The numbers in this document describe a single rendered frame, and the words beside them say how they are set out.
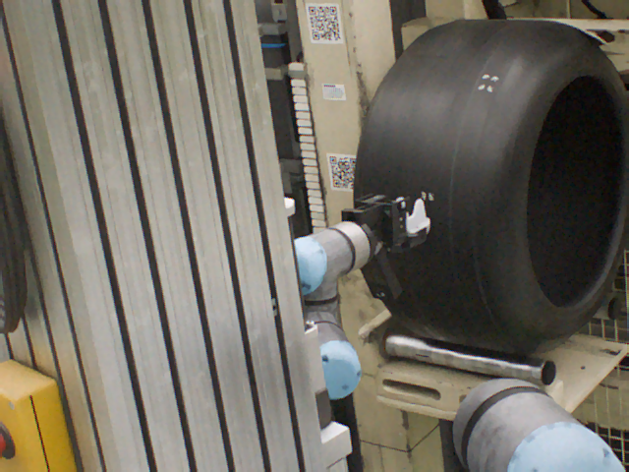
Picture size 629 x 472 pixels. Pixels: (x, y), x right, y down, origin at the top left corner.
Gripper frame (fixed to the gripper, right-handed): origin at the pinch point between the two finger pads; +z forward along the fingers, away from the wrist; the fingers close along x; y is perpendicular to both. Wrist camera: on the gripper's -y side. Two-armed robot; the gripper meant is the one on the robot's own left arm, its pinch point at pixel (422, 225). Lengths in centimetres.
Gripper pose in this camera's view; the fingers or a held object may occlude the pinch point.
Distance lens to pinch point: 215.0
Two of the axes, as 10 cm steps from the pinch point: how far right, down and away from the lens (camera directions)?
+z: 5.9, -2.5, 7.7
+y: -0.6, -9.6, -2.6
